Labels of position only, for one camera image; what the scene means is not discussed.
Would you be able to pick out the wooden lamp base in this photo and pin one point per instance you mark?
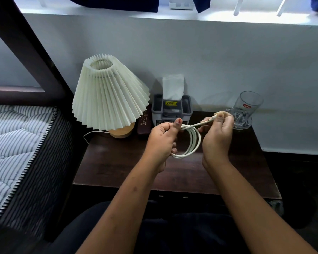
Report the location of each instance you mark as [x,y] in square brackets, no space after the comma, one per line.
[122,130]

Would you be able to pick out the person's right forearm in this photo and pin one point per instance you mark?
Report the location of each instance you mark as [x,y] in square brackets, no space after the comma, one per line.
[254,208]

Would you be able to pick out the person's right hand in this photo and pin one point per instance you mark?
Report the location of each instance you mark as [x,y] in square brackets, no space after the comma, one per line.
[217,141]

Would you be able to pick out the grey tissue box holder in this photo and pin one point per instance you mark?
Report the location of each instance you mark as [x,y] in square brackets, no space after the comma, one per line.
[171,109]

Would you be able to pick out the person's dark trousers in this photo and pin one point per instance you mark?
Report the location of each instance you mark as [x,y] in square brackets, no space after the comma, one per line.
[159,230]

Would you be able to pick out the striped mattress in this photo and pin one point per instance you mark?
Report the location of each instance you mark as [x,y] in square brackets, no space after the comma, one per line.
[18,156]

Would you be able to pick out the person's left hand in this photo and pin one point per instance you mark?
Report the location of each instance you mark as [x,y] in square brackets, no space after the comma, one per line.
[159,141]

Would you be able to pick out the person's left forearm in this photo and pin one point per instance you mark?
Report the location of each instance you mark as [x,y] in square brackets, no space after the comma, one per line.
[122,208]

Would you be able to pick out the dark blue hanging cloth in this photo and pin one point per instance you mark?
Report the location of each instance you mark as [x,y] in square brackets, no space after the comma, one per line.
[116,3]
[201,3]

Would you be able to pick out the white pleated lamp shade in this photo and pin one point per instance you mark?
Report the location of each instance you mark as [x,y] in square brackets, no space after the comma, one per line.
[108,95]

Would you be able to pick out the person's left thumb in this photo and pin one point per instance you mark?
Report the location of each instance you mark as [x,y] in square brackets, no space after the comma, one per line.
[177,126]

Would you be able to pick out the dark brown book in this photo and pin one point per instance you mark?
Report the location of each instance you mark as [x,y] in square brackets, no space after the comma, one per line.
[145,121]

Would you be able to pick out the white tissue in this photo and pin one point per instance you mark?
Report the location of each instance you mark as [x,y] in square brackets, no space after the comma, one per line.
[173,87]

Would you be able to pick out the person's right fingers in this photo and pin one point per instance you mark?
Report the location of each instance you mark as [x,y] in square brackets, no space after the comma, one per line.
[217,118]

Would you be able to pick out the dark wooden bed frame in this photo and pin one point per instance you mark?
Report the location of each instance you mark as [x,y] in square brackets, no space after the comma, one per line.
[23,58]

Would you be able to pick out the clear glass mug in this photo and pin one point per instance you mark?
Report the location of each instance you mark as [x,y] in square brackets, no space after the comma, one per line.
[245,109]

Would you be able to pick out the dark wooden bedside table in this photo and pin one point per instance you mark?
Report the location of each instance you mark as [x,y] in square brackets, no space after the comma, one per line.
[175,166]

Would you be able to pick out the white window bracket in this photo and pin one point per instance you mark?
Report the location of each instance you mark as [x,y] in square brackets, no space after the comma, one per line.
[181,4]

